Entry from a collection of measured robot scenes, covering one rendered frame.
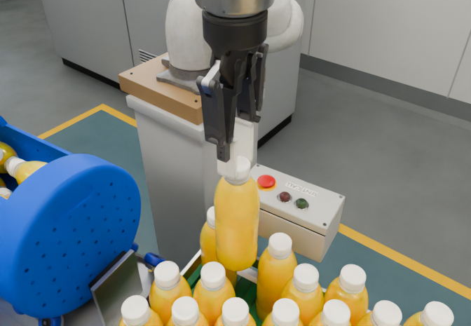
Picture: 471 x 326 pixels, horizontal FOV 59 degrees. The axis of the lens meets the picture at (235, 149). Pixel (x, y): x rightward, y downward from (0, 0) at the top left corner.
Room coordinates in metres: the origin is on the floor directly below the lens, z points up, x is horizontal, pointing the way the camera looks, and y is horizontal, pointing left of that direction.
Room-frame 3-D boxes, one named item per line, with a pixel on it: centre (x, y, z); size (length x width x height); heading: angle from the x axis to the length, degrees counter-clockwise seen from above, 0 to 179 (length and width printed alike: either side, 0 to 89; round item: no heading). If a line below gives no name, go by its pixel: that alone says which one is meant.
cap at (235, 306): (0.34, 0.00, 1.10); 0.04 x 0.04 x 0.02
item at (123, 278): (0.46, 0.22, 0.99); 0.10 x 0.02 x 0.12; 149
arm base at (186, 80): (1.19, 0.14, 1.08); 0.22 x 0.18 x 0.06; 56
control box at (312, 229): (0.60, -0.10, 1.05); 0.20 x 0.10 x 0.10; 59
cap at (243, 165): (0.47, 0.00, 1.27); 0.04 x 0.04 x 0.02
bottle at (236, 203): (0.47, 0.00, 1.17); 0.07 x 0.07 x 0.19
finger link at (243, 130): (0.49, -0.01, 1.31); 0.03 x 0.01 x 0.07; 58
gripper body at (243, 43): (0.47, 0.00, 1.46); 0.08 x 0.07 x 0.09; 148
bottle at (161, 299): (0.41, 0.11, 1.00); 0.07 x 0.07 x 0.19
